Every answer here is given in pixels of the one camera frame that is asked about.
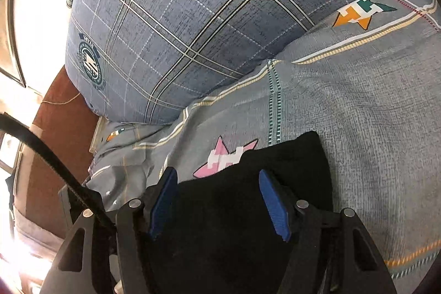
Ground black pants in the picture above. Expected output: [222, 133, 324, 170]
[149, 131, 333, 293]

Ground wooden bed frame edge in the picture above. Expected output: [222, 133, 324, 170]
[89, 116, 108, 155]

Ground brown padded headboard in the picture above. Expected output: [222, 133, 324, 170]
[14, 68, 99, 238]

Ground blue plaid pillow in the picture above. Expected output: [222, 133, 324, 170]
[65, 0, 426, 125]

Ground grey star pattern bedsheet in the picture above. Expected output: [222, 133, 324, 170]
[87, 0, 440, 293]

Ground black cable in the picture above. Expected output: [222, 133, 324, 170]
[0, 112, 117, 233]

